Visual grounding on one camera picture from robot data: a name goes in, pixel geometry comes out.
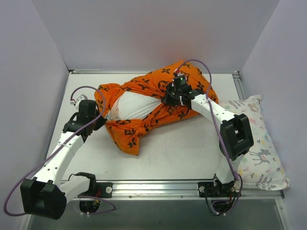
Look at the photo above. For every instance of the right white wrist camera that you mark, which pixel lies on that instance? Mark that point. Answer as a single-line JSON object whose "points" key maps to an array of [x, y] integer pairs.
{"points": [[177, 73]]}

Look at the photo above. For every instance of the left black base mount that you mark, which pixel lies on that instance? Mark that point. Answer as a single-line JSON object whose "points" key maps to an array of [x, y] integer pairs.
{"points": [[100, 190]]}

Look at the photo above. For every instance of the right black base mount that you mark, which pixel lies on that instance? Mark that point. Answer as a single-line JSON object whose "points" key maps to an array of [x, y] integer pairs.
{"points": [[214, 189]]}

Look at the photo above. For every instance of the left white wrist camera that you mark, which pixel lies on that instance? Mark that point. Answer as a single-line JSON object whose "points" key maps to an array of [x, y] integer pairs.
{"points": [[76, 102]]}

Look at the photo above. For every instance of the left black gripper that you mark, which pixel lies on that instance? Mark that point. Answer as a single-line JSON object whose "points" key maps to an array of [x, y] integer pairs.
{"points": [[100, 122]]}

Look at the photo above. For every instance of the aluminium rail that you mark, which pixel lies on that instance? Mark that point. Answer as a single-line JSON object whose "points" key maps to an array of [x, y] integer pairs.
{"points": [[238, 85], [85, 71], [159, 190]]}

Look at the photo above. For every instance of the orange patterned pillowcase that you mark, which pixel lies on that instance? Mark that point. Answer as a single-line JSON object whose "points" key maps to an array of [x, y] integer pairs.
{"points": [[126, 134]]}

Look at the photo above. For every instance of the aluminium back rail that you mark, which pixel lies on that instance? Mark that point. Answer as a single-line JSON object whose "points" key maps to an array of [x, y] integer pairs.
{"points": [[85, 71]]}

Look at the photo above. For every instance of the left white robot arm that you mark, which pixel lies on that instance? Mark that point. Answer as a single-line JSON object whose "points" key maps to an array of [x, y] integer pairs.
{"points": [[45, 194]]}

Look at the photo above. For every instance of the aluminium right side rail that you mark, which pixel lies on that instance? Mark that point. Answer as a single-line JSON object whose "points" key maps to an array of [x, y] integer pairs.
{"points": [[238, 85]]}

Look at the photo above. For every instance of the aluminium front rail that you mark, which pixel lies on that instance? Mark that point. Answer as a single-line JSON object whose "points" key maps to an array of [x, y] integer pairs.
{"points": [[159, 190]]}

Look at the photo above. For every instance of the white floral animal pillow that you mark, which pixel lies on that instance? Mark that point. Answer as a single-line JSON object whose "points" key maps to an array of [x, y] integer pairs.
{"points": [[261, 167]]}

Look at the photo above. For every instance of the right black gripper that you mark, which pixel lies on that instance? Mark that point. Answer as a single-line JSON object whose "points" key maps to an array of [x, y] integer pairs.
{"points": [[168, 96]]}

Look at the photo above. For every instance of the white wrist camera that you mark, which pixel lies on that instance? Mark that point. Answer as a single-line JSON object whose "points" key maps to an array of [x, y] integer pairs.
{"points": [[177, 73], [76, 102]]}

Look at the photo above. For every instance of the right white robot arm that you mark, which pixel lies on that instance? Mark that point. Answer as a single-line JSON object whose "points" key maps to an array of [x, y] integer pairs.
{"points": [[233, 131]]}

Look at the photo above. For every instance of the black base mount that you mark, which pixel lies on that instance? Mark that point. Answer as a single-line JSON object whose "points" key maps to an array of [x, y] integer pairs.
{"points": [[100, 190], [214, 189]]}

